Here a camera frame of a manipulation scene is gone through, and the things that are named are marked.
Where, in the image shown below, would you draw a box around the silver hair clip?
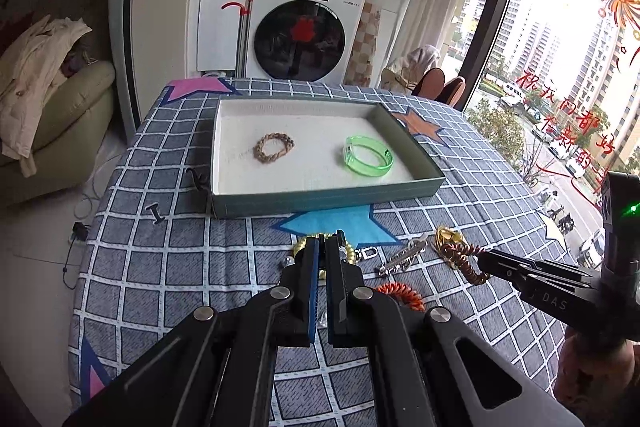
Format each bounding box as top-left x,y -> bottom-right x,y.
377,234 -> 430,279

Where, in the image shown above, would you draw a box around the green tray with white lining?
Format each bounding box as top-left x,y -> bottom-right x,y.
209,94 -> 447,220

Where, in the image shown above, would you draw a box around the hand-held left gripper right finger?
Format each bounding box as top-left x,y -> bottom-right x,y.
324,231 -> 586,427

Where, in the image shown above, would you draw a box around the yellow spiral hair tie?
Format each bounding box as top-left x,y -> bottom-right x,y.
291,234 -> 362,265

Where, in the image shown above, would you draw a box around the black power adapter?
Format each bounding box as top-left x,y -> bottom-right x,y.
67,222 -> 91,275

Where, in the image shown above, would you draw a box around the orange spiral hair tie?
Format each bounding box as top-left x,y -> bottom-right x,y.
375,282 -> 426,312

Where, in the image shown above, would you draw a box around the red writing window sticker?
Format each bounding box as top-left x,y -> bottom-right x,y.
515,67 -> 622,194

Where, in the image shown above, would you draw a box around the silver chain bracelet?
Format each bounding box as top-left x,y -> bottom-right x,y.
285,246 -> 379,269

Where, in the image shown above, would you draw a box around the green transparent bangle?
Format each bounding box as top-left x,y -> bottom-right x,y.
344,135 -> 395,176

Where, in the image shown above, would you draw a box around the blue checked star blanket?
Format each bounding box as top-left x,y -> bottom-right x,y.
67,74 -> 581,427

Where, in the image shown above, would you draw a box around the beige hair clip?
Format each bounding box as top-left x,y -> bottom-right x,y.
432,227 -> 468,268

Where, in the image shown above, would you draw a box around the beige checkered cloth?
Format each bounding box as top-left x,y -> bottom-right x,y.
345,2 -> 381,88

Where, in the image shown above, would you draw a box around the black claw hair clip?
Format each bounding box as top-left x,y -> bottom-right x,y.
185,167 -> 213,195

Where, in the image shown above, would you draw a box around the white cloth on chair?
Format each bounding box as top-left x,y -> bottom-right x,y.
409,46 -> 442,72

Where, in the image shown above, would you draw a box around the cream bag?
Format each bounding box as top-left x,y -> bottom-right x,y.
380,57 -> 416,94

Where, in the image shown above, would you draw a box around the brown chair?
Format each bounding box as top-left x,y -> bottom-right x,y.
440,77 -> 467,108
412,67 -> 446,100

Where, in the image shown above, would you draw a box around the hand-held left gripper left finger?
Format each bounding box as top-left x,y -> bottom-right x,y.
62,234 -> 321,427

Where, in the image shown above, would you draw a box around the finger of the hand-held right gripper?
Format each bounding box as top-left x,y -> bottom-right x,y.
505,267 -> 589,284
477,249 -> 595,276

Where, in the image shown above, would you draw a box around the cream sofa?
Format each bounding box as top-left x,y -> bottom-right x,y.
0,59 -> 117,208

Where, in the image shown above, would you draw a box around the person's right forearm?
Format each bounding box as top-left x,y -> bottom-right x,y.
557,339 -> 640,427

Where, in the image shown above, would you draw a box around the purple cloth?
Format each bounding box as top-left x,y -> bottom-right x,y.
62,52 -> 87,76

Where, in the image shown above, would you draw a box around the beige jacket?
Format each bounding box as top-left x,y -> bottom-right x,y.
0,16 -> 93,178

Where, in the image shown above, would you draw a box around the brown spiral hair tie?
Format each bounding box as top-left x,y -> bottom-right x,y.
440,241 -> 493,288

